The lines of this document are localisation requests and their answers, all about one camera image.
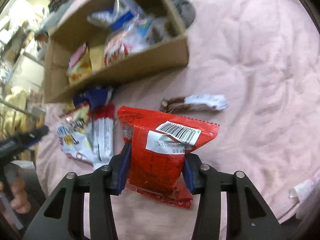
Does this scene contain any gold pink snack pouch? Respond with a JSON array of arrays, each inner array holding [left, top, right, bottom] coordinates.
[[89, 44, 105, 72]]

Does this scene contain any blue white chip bag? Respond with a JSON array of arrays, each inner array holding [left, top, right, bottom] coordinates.
[[87, 0, 146, 31]]

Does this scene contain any white purple snack bar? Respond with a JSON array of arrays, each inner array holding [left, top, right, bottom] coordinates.
[[148, 17, 173, 44]]

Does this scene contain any person's left hand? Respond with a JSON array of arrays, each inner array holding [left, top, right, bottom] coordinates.
[[10, 176, 31, 214]]

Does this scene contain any wooden drying rack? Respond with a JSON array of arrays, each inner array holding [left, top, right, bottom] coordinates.
[[1, 86, 46, 139]]

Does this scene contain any white red snack bar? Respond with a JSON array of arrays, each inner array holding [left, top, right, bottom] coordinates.
[[93, 103, 115, 170]]

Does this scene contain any red white cartoon snack bag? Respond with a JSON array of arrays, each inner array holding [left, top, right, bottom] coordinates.
[[57, 102, 94, 166]]

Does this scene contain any brown white chocolate bar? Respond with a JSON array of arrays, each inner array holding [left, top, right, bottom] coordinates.
[[160, 94, 228, 113]]

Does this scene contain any white kitchen cabinet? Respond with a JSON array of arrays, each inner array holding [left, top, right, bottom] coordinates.
[[7, 39, 46, 92]]

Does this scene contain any dark blue snack bag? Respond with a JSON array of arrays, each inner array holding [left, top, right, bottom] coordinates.
[[72, 87, 114, 111]]

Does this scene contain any yellow orange chip bag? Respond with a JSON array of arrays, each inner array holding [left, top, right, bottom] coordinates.
[[66, 48, 92, 85]]

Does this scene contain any pink bed quilt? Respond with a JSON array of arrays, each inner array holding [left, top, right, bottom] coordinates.
[[35, 0, 320, 240]]

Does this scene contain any pile of clothes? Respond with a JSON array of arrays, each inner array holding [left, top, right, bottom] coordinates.
[[35, 0, 74, 36]]

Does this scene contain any grey striped cloth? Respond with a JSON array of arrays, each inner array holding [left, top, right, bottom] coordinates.
[[171, 0, 196, 29]]

